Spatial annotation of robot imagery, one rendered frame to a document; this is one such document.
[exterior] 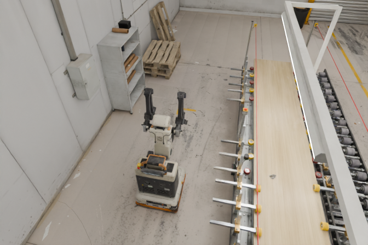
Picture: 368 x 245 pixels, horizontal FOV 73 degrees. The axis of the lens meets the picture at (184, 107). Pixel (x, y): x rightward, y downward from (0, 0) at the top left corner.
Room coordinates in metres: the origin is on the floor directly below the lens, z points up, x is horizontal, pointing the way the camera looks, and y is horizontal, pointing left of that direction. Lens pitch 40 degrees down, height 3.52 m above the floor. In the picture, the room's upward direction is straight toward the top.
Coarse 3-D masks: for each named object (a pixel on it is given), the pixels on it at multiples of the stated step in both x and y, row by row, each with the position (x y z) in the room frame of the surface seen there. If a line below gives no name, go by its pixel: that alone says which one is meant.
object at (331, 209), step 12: (324, 72) 4.30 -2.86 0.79; (336, 96) 3.43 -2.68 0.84; (336, 120) 3.03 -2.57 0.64; (336, 132) 2.79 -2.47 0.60; (312, 156) 2.22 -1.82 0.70; (360, 156) 2.11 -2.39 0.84; (324, 180) 1.74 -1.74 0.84; (360, 180) 1.82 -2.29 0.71; (324, 192) 1.61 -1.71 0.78; (324, 204) 1.50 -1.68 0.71; (336, 204) 1.50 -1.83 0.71; (324, 216) 1.37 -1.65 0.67; (336, 216) 1.35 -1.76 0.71; (336, 240) 1.05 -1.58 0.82; (348, 240) 1.13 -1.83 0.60
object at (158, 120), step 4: (156, 116) 2.32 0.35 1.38; (160, 116) 2.31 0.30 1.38; (164, 116) 2.31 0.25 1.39; (168, 116) 2.31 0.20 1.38; (156, 120) 2.28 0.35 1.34; (160, 120) 2.28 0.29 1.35; (164, 120) 2.27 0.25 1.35; (168, 120) 2.28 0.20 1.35; (152, 124) 2.26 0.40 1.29; (156, 124) 2.25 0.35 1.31; (160, 124) 2.24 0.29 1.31; (164, 124) 2.24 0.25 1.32; (168, 124) 2.26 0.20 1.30
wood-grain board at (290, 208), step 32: (256, 64) 4.42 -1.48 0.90; (288, 64) 4.42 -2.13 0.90; (288, 96) 3.35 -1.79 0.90; (288, 128) 2.59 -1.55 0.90; (256, 160) 2.00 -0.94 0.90; (288, 160) 2.00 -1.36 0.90; (256, 192) 1.54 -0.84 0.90; (288, 192) 1.54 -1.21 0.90; (256, 224) 1.17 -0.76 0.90; (288, 224) 1.17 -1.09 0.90
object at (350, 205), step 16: (288, 16) 2.93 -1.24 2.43; (336, 16) 3.22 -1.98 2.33; (304, 48) 2.07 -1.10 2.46; (304, 64) 1.79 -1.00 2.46; (320, 96) 1.35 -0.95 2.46; (320, 112) 1.19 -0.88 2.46; (320, 128) 1.07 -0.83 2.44; (336, 144) 0.92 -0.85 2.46; (336, 160) 0.81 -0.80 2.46; (336, 176) 0.71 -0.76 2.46; (336, 192) 0.65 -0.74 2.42; (352, 192) 0.62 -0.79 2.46; (352, 208) 0.54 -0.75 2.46; (352, 224) 0.47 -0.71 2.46; (352, 240) 0.42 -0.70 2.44
